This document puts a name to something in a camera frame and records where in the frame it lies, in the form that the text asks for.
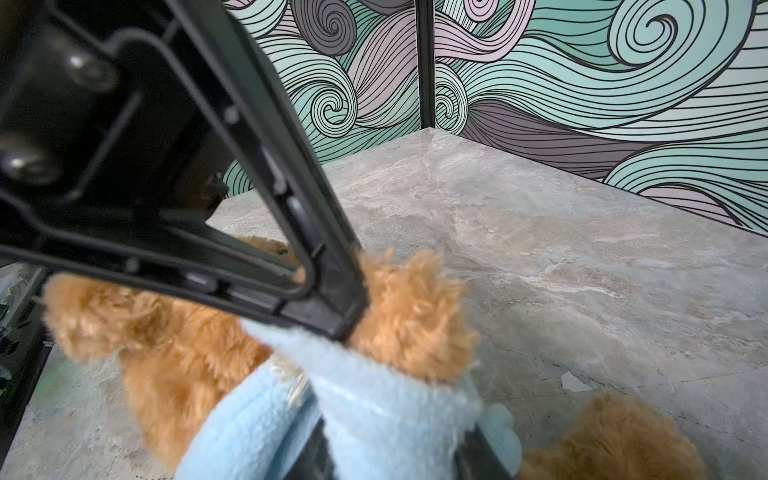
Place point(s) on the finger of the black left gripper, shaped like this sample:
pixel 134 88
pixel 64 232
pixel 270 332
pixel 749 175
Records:
pixel 151 144

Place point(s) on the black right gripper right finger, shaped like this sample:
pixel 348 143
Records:
pixel 483 455

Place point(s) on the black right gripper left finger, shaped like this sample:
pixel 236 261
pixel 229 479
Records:
pixel 314 461

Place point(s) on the light blue bear hoodie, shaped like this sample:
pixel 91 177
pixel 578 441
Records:
pixel 379 423

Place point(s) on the brown teddy bear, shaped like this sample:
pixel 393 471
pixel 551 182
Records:
pixel 180 359

